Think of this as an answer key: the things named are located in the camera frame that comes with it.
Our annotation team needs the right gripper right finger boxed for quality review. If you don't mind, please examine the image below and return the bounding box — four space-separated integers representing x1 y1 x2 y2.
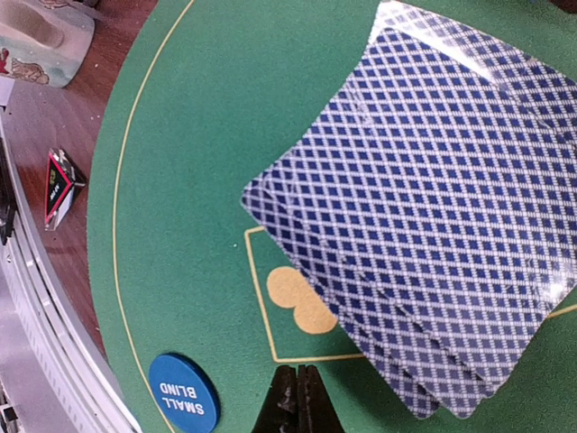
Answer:
297 364 343 433

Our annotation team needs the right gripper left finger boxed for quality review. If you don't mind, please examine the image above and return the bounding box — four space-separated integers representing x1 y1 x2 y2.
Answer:
252 365 298 433

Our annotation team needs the blue playing card deck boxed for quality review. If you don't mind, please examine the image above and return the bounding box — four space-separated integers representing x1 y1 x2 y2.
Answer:
242 1 576 419

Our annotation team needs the blue small blind button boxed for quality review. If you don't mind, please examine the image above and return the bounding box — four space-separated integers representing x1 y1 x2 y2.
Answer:
148 353 221 433

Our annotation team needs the round green poker mat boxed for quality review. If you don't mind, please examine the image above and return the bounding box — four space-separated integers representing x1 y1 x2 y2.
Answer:
87 1 576 432

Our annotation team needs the red black triangle token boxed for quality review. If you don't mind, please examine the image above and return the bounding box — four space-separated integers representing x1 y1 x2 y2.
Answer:
44 148 87 231

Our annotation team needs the white floral mug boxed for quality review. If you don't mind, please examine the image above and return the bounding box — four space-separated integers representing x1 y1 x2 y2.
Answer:
1 1 95 88

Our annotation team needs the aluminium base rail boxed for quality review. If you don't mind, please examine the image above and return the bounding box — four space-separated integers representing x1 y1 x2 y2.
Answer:
0 103 141 433

